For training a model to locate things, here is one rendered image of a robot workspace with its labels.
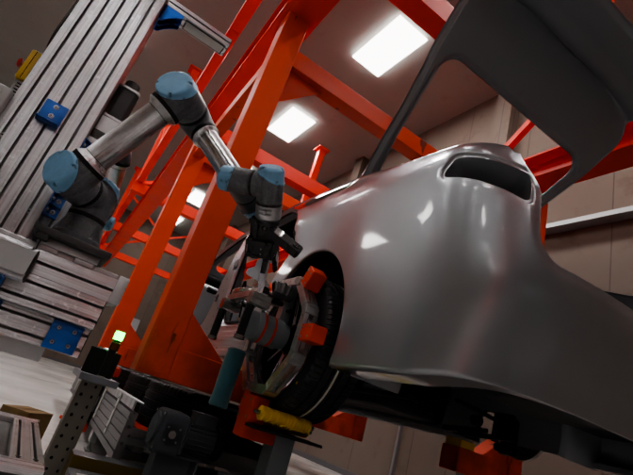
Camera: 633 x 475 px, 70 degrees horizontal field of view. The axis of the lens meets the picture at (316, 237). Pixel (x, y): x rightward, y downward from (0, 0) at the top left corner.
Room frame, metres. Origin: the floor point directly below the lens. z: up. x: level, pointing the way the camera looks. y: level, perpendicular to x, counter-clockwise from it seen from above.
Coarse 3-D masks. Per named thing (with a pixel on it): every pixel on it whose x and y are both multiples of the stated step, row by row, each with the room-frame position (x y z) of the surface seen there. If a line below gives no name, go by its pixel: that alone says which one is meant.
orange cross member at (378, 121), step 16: (304, 64) 2.42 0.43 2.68; (288, 80) 2.45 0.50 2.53; (304, 80) 2.49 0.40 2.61; (320, 80) 2.49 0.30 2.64; (336, 80) 2.54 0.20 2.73; (288, 96) 2.47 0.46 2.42; (304, 96) 2.52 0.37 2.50; (320, 96) 2.60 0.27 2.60; (336, 96) 2.55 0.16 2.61; (352, 96) 2.60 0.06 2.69; (352, 112) 2.66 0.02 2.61; (368, 112) 2.67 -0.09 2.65; (368, 128) 2.79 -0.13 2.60; (384, 128) 2.74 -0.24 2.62; (400, 144) 2.86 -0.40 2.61; (416, 144) 2.88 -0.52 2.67
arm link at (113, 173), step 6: (126, 156) 1.86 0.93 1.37; (120, 162) 1.87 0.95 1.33; (126, 162) 1.88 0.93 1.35; (114, 168) 1.90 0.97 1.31; (120, 168) 1.90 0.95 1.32; (126, 168) 1.91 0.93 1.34; (108, 174) 1.92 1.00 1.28; (114, 174) 1.92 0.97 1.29; (120, 174) 1.93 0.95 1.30; (114, 180) 1.94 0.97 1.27; (120, 180) 1.95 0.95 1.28; (120, 186) 1.98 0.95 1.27; (108, 222) 2.09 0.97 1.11; (114, 222) 2.14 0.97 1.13; (108, 228) 2.11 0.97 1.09
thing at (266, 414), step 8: (264, 408) 1.98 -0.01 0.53; (272, 408) 2.02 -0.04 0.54; (256, 416) 2.01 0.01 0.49; (264, 416) 1.98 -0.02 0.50; (272, 416) 1.99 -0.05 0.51; (280, 416) 2.01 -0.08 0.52; (288, 416) 2.03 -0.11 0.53; (296, 416) 2.07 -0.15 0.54; (280, 424) 2.02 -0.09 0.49; (288, 424) 2.03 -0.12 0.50; (296, 424) 2.04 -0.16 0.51; (304, 424) 2.06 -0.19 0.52; (304, 432) 2.07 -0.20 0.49
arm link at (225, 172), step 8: (224, 168) 1.14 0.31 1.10; (232, 168) 1.14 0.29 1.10; (240, 168) 1.14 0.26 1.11; (224, 176) 1.14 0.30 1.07; (232, 176) 1.13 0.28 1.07; (240, 176) 1.13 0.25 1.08; (248, 176) 1.12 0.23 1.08; (224, 184) 1.15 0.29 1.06; (232, 184) 1.14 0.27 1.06; (240, 184) 1.13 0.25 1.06; (248, 184) 1.13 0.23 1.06; (232, 192) 1.18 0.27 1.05; (240, 192) 1.16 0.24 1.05; (248, 192) 1.15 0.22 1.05; (240, 200) 1.21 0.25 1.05; (248, 200) 1.22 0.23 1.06
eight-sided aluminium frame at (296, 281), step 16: (304, 288) 1.94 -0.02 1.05; (272, 304) 2.30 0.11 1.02; (304, 304) 1.88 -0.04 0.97; (304, 320) 1.86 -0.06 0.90; (256, 352) 2.33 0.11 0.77; (288, 352) 1.89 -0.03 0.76; (304, 352) 1.88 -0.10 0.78; (256, 368) 2.28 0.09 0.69; (288, 368) 1.90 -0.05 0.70; (256, 384) 2.08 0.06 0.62; (272, 384) 1.96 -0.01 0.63
